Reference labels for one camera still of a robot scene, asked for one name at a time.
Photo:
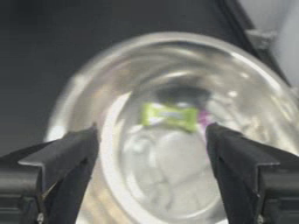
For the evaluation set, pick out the purple candy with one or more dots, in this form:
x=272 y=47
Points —
x=204 y=118

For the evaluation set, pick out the green candy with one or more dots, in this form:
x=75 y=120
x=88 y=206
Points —
x=169 y=116

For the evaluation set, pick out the steel bowl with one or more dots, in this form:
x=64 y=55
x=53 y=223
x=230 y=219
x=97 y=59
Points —
x=175 y=163

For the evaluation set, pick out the black table frame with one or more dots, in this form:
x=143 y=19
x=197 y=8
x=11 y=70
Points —
x=248 y=23

